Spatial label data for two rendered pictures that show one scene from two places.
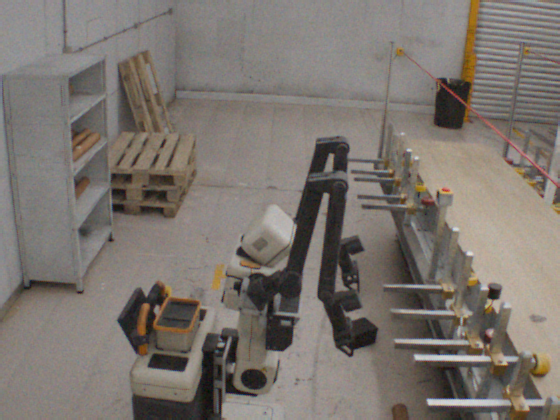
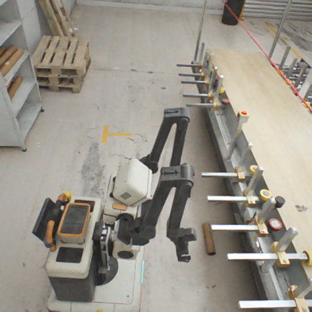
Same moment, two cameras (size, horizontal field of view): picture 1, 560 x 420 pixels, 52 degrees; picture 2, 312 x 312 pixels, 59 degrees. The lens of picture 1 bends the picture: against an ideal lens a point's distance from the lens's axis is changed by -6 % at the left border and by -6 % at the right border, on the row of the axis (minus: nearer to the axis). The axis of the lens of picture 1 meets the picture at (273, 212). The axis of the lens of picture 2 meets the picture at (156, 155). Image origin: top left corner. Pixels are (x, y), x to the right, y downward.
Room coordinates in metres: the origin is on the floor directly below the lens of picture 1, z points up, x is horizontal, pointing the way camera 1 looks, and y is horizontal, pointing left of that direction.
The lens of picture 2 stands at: (1.07, 0.01, 2.39)
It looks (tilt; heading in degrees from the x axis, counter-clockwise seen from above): 43 degrees down; 353
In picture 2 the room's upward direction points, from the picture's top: 6 degrees clockwise
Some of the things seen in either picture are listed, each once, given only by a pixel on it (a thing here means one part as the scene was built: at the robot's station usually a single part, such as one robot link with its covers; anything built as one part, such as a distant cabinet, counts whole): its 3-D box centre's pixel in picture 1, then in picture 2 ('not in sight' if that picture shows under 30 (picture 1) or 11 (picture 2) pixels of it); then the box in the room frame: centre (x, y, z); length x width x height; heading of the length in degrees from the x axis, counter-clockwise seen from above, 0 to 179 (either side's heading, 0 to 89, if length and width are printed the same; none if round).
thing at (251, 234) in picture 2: (459, 354); (249, 227); (2.10, -0.83, 0.75); 0.26 x 0.01 x 0.10; 0
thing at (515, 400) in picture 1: (514, 402); (297, 300); (1.55, -0.85, 0.95); 0.14 x 0.06 x 0.05; 0
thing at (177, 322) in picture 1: (178, 324); (75, 223); (2.06, 0.36, 0.87); 0.23 x 0.15 x 0.11; 175
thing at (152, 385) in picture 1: (185, 380); (83, 246); (2.05, 0.34, 0.59); 0.55 x 0.34 x 0.83; 175
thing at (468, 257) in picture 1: (459, 299); (250, 190); (2.32, -0.85, 0.89); 0.04 x 0.04 x 0.48; 0
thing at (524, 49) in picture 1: (515, 108); (282, 28); (4.88, -1.97, 1.25); 0.15 x 0.08 x 1.10; 0
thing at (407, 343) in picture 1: (446, 345); (243, 228); (2.03, -0.73, 0.84); 0.43 x 0.03 x 0.04; 90
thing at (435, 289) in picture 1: (427, 289); (228, 175); (2.53, -0.76, 0.82); 0.43 x 0.03 x 0.04; 90
